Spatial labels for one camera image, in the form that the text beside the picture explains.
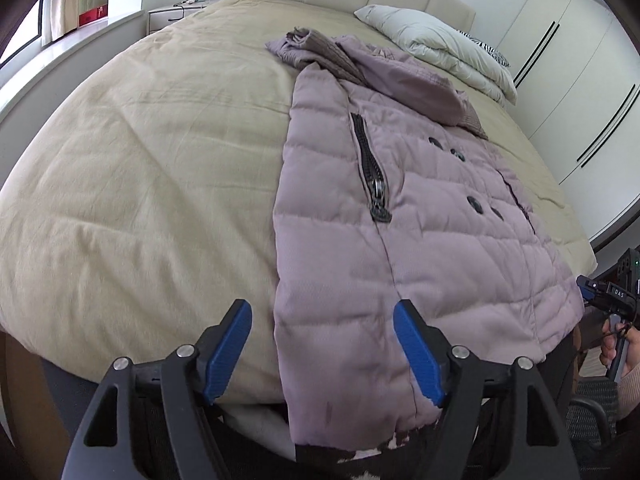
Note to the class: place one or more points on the person's right hand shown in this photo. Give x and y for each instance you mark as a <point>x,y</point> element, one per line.
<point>631,345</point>

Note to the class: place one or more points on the red box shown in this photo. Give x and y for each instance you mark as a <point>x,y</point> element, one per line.
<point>93,15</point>

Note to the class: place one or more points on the white window sill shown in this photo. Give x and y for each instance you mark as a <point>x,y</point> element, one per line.
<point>60,60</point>

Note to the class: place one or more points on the black framed window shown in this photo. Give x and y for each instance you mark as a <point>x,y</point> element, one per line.
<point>17,35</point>

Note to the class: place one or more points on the white pillow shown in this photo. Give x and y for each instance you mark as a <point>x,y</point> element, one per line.
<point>440,40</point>

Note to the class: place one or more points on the beige curtain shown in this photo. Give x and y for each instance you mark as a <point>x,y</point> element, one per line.
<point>62,5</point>

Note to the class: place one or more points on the mauve hooded puffer jacket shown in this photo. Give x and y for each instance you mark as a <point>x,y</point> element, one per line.
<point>425,240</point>

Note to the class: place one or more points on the white wardrobe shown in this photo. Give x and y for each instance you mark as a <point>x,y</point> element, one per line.
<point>575,60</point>

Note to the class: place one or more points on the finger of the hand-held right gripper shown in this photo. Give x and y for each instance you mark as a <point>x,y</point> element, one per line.
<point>586,290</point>

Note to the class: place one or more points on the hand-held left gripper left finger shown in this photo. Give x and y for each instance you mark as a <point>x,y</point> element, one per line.
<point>227,355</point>

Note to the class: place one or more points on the black mesh chair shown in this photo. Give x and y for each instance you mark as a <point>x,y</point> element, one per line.
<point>592,410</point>

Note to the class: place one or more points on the white nightstand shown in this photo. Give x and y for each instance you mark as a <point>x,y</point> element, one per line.
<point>167,16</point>

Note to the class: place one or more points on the person's right forearm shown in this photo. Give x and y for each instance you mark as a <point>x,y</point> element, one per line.
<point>631,390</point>

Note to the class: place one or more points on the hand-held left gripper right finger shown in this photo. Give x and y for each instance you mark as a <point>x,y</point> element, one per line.
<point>417,355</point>

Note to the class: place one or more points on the zebra print pillow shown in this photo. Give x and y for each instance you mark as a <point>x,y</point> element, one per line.
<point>492,52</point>

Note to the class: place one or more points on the bed with beige sheet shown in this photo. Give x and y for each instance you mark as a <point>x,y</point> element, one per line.
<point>150,185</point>

